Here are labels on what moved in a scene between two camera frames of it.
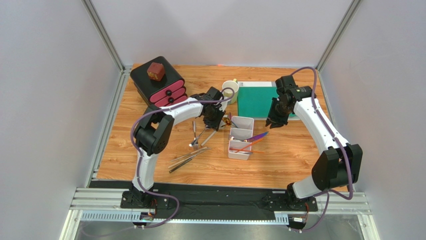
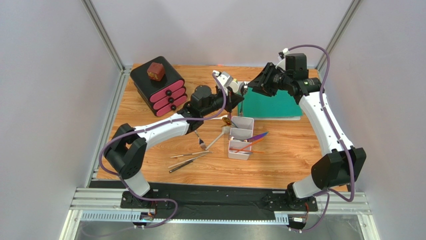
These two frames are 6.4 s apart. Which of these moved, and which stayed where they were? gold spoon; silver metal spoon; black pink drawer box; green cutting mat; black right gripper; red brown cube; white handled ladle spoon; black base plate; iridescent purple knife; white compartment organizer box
Moved: black right gripper; white handled ladle spoon; silver metal spoon
Stayed: iridescent purple knife; green cutting mat; black pink drawer box; black base plate; white compartment organizer box; red brown cube; gold spoon
